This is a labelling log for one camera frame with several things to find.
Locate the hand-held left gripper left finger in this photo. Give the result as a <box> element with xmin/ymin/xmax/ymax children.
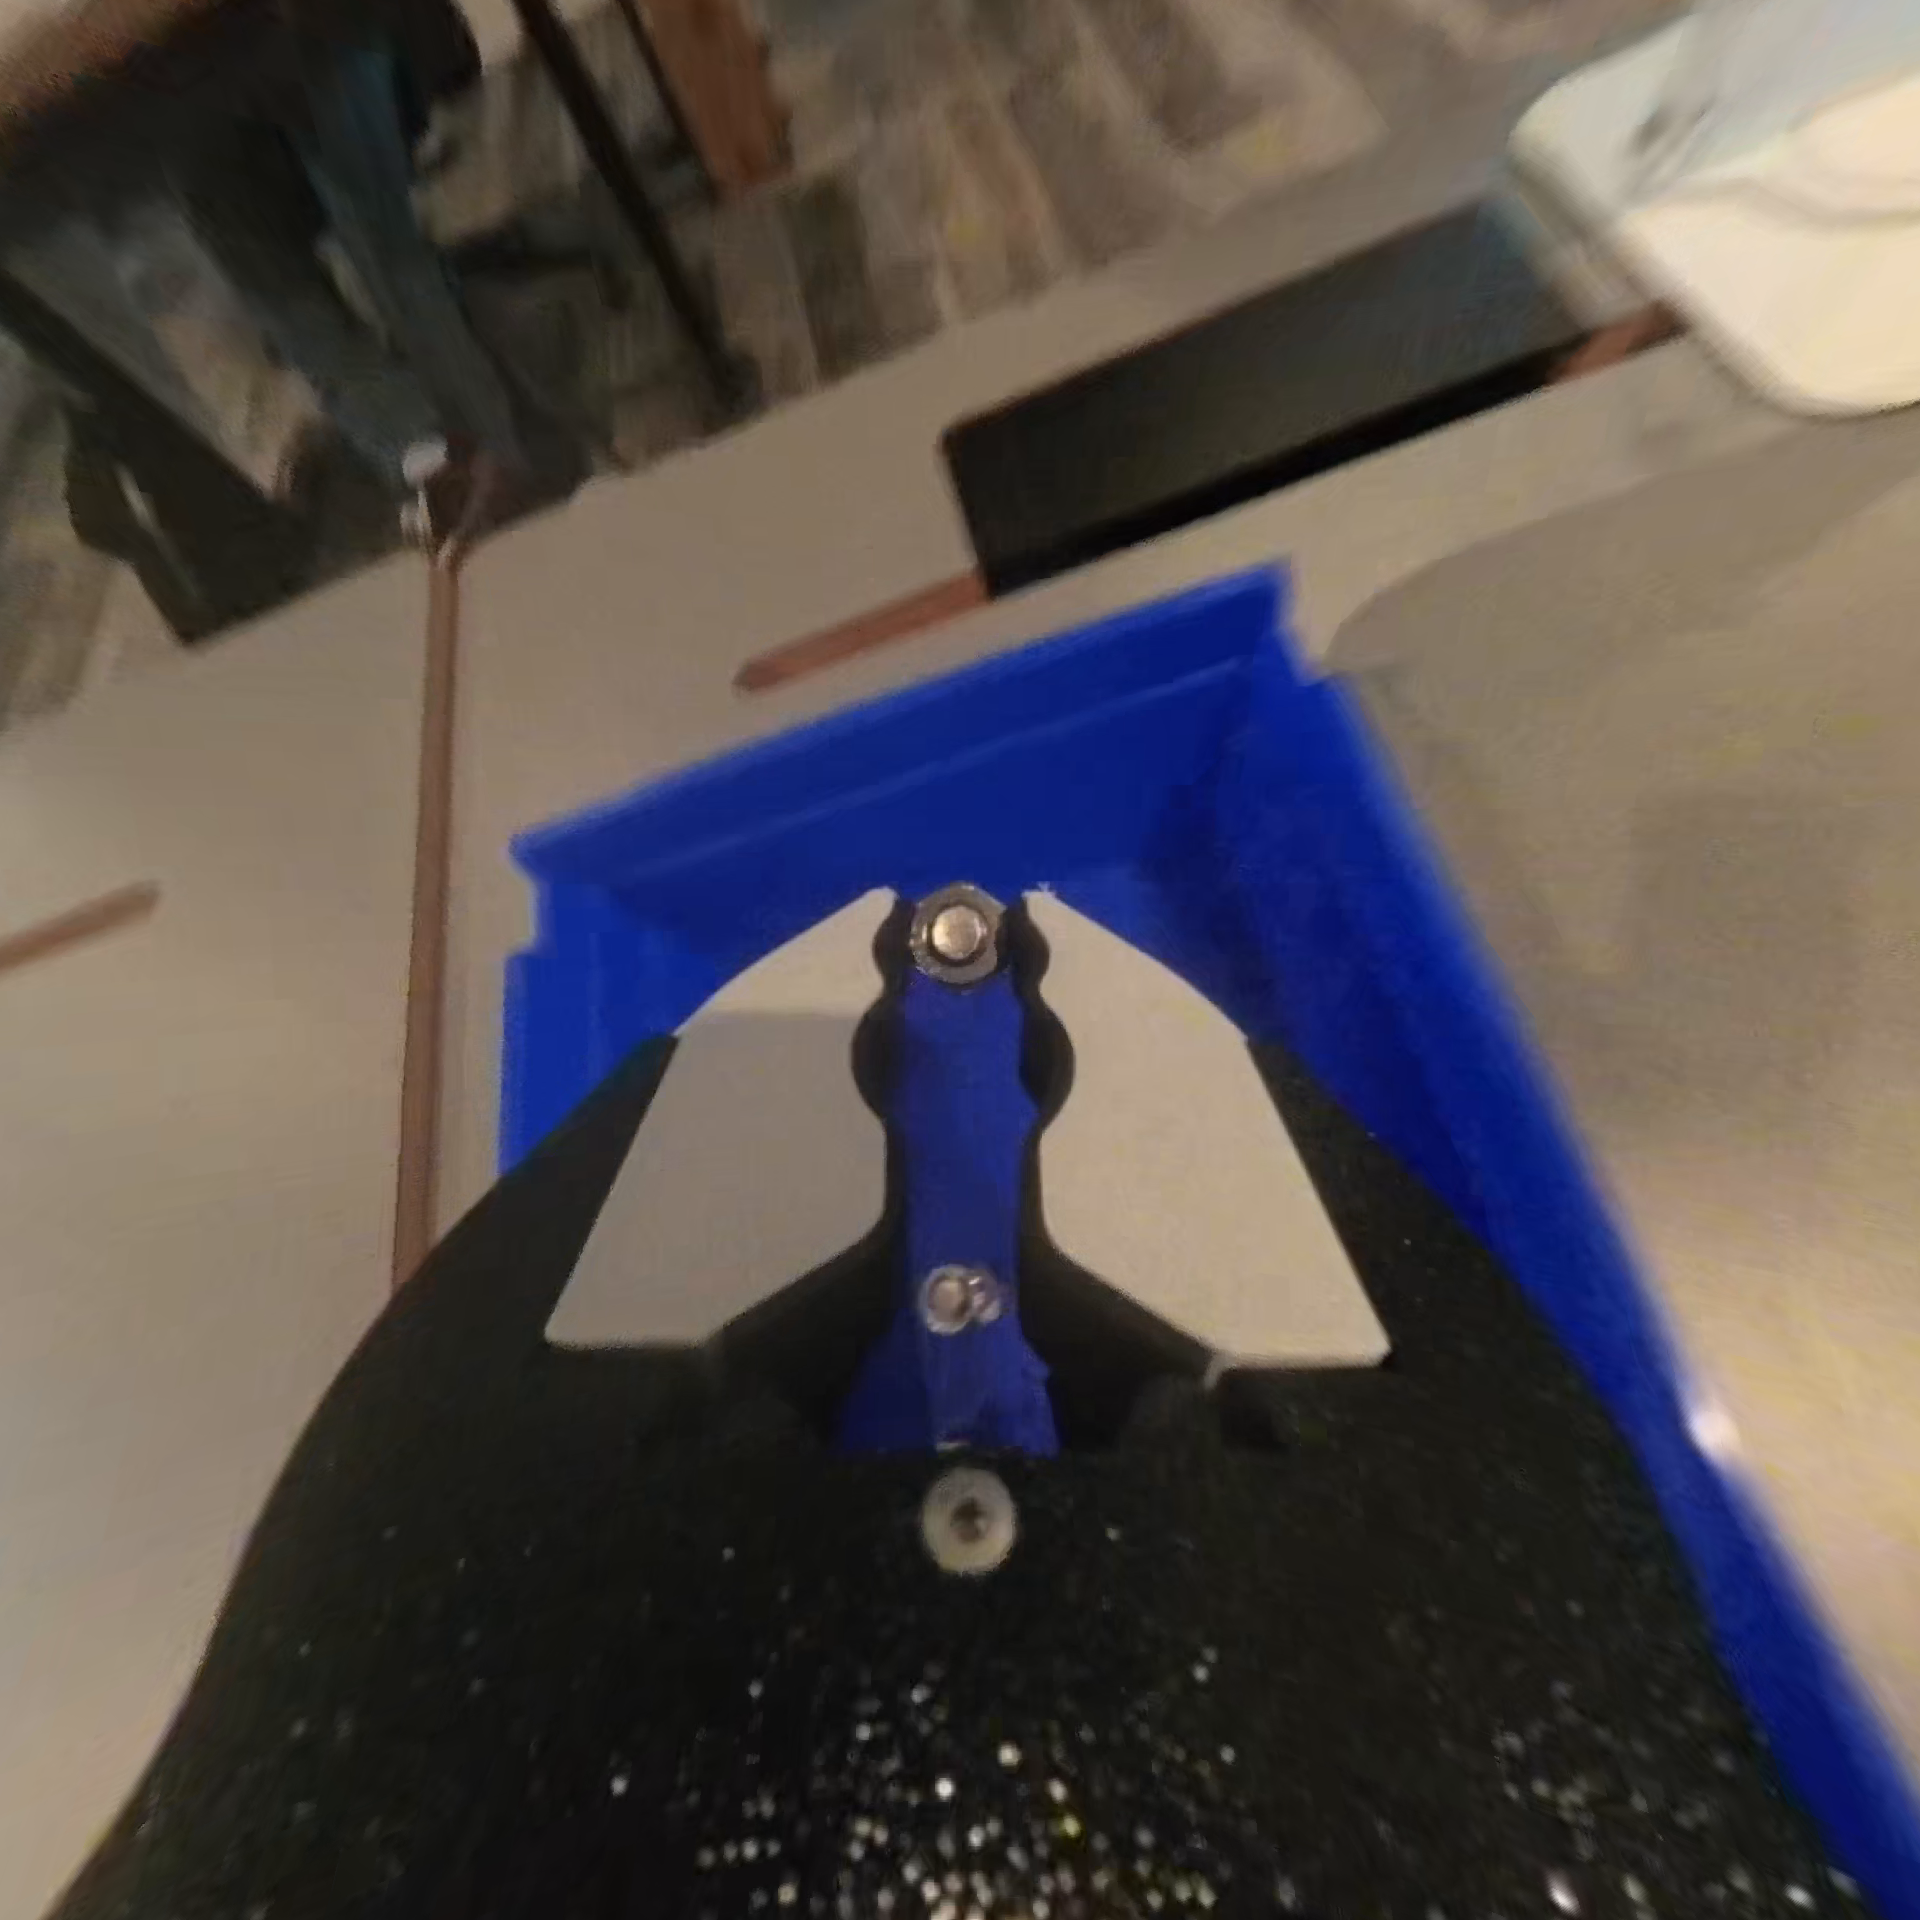
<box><xmin>544</xmin><ymin>891</ymin><xmax>909</xmax><ymax>1454</ymax></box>

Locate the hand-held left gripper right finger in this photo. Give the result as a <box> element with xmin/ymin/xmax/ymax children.
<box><xmin>1020</xmin><ymin>894</ymin><xmax>1392</xmax><ymax>1454</ymax></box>

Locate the blue plastic bin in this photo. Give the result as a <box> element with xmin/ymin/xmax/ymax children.
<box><xmin>498</xmin><ymin>561</ymin><xmax>1920</xmax><ymax>1920</ymax></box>

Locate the wooden pillar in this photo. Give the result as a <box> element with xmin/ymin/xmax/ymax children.
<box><xmin>621</xmin><ymin>0</ymin><xmax>790</xmax><ymax>193</ymax></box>

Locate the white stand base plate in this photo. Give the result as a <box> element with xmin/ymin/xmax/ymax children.
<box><xmin>1505</xmin><ymin>0</ymin><xmax>1920</xmax><ymax>416</ymax></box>

